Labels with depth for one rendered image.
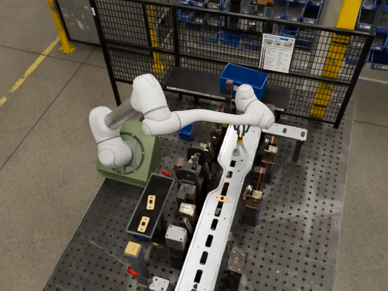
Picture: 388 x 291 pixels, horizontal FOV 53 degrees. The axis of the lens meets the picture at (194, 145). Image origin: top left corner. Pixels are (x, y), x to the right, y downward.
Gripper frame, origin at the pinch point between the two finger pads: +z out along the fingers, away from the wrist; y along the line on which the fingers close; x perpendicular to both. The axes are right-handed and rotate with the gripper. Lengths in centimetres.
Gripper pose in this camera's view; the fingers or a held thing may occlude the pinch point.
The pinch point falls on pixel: (240, 134)
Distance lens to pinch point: 251.2
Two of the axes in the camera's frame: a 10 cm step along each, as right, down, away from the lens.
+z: 0.3, 6.2, 7.8
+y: 9.5, 2.1, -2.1
